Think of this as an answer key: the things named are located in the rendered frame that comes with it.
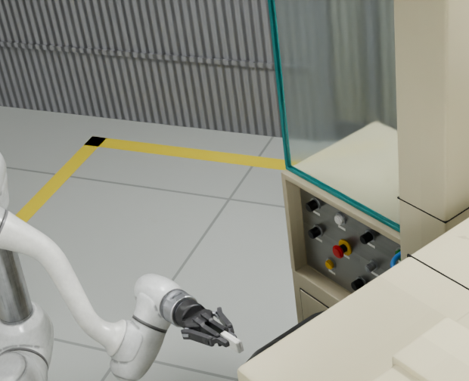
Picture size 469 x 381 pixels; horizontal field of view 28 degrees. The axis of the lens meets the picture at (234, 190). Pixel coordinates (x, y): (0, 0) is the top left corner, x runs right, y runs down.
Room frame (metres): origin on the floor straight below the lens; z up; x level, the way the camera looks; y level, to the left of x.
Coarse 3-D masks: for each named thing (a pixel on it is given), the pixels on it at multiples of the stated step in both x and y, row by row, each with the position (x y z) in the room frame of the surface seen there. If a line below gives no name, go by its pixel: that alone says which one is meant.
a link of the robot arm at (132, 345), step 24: (0, 240) 1.93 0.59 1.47; (24, 240) 1.95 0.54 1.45; (48, 240) 1.97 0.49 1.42; (48, 264) 1.94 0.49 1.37; (72, 288) 1.92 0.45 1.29; (72, 312) 1.91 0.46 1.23; (96, 336) 1.88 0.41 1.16; (120, 336) 1.87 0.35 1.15; (144, 336) 1.88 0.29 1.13; (120, 360) 1.85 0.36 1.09; (144, 360) 1.85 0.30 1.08
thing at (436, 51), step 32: (416, 0) 1.56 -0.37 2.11; (448, 0) 1.50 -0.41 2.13; (416, 32) 1.56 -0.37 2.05; (448, 32) 1.50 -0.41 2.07; (416, 64) 1.56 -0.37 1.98; (448, 64) 1.50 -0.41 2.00; (416, 96) 1.56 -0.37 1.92; (448, 96) 1.50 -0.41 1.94; (416, 128) 1.56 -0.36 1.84; (448, 128) 1.50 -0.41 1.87; (416, 160) 1.56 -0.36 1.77; (448, 160) 1.50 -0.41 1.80; (416, 192) 1.56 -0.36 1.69; (448, 192) 1.50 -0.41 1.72; (416, 224) 1.56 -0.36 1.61; (448, 224) 1.50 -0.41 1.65
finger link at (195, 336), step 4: (184, 332) 1.78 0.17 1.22; (188, 332) 1.77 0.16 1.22; (192, 332) 1.77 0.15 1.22; (196, 332) 1.77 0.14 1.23; (192, 336) 1.76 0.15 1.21; (196, 336) 1.76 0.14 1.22; (200, 336) 1.74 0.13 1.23; (204, 336) 1.74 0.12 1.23; (208, 336) 1.74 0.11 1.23; (212, 336) 1.73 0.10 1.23; (196, 340) 1.76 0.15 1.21; (200, 340) 1.75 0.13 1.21; (204, 340) 1.74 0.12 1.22; (204, 344) 1.74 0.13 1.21; (208, 344) 1.73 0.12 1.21
